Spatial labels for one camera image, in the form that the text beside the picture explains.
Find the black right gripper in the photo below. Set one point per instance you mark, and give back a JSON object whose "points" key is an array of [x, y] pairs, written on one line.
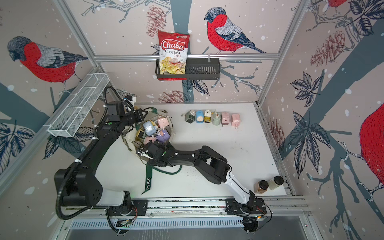
{"points": [[158, 146]]}

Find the white wire mesh basket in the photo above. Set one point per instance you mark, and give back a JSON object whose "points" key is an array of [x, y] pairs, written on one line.
{"points": [[81, 102]]}

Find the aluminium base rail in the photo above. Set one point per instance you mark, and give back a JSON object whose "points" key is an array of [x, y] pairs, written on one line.
{"points": [[153, 214]]}

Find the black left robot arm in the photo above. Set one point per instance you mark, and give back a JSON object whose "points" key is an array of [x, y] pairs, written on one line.
{"points": [[78, 188]]}

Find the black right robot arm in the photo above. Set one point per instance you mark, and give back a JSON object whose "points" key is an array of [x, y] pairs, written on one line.
{"points": [[213, 167]]}

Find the black wall basket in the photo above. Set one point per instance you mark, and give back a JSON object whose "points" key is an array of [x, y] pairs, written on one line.
{"points": [[196, 69]]}

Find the grey blue sharpener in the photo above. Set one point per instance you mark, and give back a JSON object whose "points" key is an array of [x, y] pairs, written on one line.
{"points": [[150, 128]]}

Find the pink square sharpener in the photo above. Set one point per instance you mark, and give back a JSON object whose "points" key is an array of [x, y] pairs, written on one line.
{"points": [[235, 120]]}

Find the pale green sharpener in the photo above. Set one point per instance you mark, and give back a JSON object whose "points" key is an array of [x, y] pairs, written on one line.
{"points": [[217, 118]]}

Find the yellow sharpener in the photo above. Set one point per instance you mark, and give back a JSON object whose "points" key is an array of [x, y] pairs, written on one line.
{"points": [[207, 116]]}

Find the purple sharpener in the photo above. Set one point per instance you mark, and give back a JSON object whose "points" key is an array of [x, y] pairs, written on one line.
{"points": [[163, 136]]}

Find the red cassava chips bag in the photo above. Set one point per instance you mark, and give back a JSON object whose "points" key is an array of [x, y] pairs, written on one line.
{"points": [[173, 53]]}

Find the brown spice jar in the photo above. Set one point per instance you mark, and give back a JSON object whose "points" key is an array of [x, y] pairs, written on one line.
{"points": [[261, 187]]}

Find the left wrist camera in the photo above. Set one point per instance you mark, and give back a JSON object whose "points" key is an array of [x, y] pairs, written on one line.
{"points": [[130, 98]]}

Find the canvas tote bag green handles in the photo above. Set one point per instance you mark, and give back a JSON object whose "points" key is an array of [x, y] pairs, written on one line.
{"points": [[129, 135]]}

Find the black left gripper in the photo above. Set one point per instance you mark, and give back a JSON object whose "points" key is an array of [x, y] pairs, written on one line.
{"points": [[140, 117]]}

